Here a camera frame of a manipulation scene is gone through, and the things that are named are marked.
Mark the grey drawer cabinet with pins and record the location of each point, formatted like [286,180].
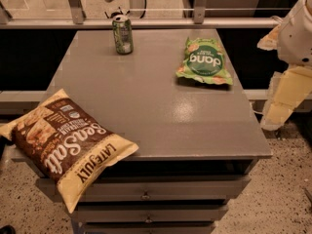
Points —
[196,143]

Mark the green soda can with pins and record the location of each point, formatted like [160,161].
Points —
[122,30]

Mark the green Dang snack bag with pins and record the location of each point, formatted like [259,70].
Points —
[204,62]

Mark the grey metal railing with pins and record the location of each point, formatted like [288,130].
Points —
[94,14]

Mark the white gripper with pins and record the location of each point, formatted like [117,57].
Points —
[296,40]

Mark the brown Sea Salt chip bag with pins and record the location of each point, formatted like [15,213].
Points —
[67,145]

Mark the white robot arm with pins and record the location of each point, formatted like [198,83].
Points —
[292,39]

